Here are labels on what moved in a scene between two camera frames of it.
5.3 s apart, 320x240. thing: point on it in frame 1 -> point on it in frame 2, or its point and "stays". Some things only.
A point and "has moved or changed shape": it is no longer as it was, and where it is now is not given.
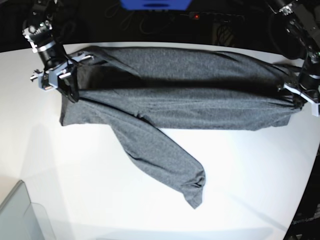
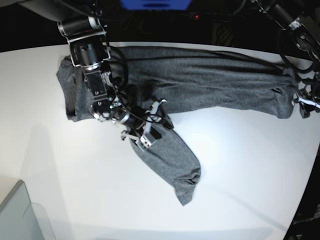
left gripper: (59, 67) -> (140, 123)
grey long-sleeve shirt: (142, 91) has moved or changed shape
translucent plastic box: (21, 219) stays
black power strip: (213, 16) stays
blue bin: (155, 5) stays
